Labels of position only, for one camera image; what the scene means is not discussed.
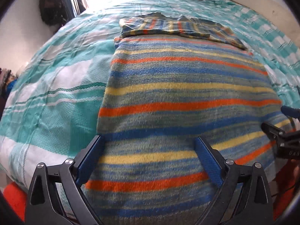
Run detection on hanging clothes pile left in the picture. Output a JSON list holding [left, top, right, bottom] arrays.
[[0, 68, 18, 99]]

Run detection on person's right hand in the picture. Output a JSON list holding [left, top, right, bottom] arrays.
[[289, 160, 299, 188]]

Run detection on striped knit sweater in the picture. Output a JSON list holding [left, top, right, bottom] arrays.
[[84, 13, 291, 224]]

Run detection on teal white plaid bedspread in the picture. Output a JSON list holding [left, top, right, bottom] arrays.
[[1, 0, 299, 190]]

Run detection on orange red trousers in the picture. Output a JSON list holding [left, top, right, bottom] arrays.
[[2, 159, 300, 225]]

